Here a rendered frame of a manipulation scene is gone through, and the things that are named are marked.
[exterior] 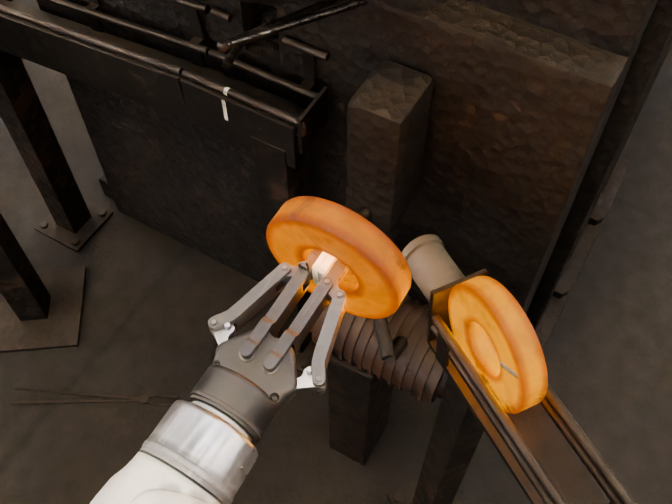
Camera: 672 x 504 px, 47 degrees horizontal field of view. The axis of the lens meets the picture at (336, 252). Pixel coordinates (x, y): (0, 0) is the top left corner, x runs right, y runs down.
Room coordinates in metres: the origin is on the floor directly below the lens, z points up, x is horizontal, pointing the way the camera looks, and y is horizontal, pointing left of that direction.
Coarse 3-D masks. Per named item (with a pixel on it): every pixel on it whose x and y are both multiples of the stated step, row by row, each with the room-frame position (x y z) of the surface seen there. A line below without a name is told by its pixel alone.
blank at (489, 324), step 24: (456, 288) 0.45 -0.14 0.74; (480, 288) 0.43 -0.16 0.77; (504, 288) 0.42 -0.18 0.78; (456, 312) 0.44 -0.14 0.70; (480, 312) 0.41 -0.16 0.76; (504, 312) 0.39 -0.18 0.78; (456, 336) 0.43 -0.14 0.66; (480, 336) 0.42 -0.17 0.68; (504, 336) 0.37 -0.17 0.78; (528, 336) 0.37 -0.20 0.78; (480, 360) 0.39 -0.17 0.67; (504, 360) 0.36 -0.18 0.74; (528, 360) 0.35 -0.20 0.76; (504, 384) 0.35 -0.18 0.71; (528, 384) 0.33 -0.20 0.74; (504, 408) 0.33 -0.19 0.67
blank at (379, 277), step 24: (288, 216) 0.44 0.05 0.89; (312, 216) 0.43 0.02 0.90; (336, 216) 0.43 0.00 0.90; (360, 216) 0.43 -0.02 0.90; (288, 240) 0.44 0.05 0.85; (312, 240) 0.42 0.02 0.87; (336, 240) 0.41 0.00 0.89; (360, 240) 0.40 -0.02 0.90; (384, 240) 0.41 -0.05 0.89; (360, 264) 0.40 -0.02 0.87; (384, 264) 0.39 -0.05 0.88; (312, 288) 0.43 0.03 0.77; (360, 288) 0.40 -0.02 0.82; (384, 288) 0.38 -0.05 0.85; (408, 288) 0.40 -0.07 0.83; (360, 312) 0.40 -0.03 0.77; (384, 312) 0.38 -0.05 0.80
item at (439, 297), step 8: (480, 272) 0.48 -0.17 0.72; (456, 280) 0.47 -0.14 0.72; (464, 280) 0.47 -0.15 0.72; (440, 288) 0.46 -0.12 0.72; (448, 288) 0.46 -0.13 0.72; (432, 296) 0.45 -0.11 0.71; (440, 296) 0.46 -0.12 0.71; (448, 296) 0.46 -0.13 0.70; (432, 304) 0.45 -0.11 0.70; (440, 304) 0.45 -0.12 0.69; (432, 312) 0.45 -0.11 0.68; (440, 312) 0.45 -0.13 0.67; (448, 312) 0.46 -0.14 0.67; (448, 320) 0.46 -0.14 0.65; (432, 336) 0.45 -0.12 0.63
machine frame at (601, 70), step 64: (128, 0) 0.99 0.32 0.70; (320, 0) 0.82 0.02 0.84; (384, 0) 0.78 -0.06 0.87; (448, 0) 0.78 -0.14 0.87; (512, 0) 0.75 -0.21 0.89; (576, 0) 0.71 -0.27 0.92; (640, 0) 0.68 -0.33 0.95; (256, 64) 0.87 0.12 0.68; (320, 64) 0.82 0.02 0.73; (448, 64) 0.73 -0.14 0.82; (512, 64) 0.69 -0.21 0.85; (576, 64) 0.67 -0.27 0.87; (640, 64) 0.74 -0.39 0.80; (128, 128) 1.04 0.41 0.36; (192, 128) 0.95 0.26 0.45; (448, 128) 0.72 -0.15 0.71; (512, 128) 0.68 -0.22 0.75; (576, 128) 0.64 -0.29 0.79; (128, 192) 1.07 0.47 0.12; (192, 192) 0.97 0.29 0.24; (256, 192) 0.89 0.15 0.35; (320, 192) 0.82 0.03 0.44; (448, 192) 0.71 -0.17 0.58; (512, 192) 0.66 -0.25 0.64; (576, 192) 0.73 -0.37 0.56; (256, 256) 0.90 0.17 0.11; (512, 256) 0.65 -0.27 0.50; (576, 256) 0.93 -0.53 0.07
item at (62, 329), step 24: (0, 216) 0.86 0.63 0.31; (0, 240) 0.82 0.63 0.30; (0, 264) 0.81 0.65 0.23; (24, 264) 0.85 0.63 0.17; (0, 288) 0.81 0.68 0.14; (24, 288) 0.81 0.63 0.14; (48, 288) 0.89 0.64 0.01; (72, 288) 0.89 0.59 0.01; (0, 312) 0.83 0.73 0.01; (24, 312) 0.81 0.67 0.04; (48, 312) 0.83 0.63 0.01; (72, 312) 0.83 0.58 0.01; (0, 336) 0.77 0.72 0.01; (24, 336) 0.77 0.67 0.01; (48, 336) 0.77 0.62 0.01; (72, 336) 0.77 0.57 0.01
